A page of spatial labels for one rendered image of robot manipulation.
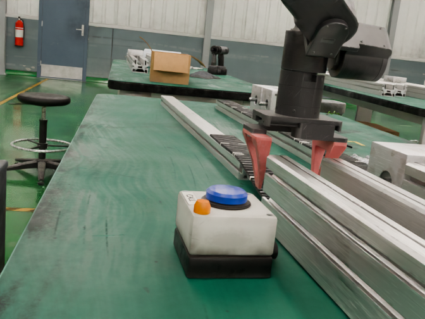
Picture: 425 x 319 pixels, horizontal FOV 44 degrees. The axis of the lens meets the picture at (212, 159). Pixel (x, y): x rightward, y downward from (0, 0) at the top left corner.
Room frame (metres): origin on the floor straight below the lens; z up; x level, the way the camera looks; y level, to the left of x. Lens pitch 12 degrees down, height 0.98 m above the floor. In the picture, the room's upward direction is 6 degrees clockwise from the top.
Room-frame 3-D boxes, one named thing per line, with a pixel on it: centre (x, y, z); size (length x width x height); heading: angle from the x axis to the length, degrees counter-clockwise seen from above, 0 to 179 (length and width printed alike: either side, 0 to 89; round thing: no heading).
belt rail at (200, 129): (1.29, 0.06, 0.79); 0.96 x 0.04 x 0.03; 14
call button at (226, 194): (0.48, -0.02, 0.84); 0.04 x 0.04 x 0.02
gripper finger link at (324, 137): (0.68, -0.13, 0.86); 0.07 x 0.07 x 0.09; 13
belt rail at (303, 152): (1.34, -0.13, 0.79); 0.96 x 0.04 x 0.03; 14
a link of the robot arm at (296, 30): (0.68, -0.11, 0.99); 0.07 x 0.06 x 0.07; 100
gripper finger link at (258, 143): (0.67, -0.08, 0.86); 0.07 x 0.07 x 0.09; 13
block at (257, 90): (1.77, -0.15, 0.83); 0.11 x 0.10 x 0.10; 105
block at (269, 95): (1.66, -0.18, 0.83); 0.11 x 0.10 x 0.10; 103
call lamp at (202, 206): (0.44, 0.00, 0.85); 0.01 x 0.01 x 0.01
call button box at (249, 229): (0.48, -0.03, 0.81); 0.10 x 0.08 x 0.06; 104
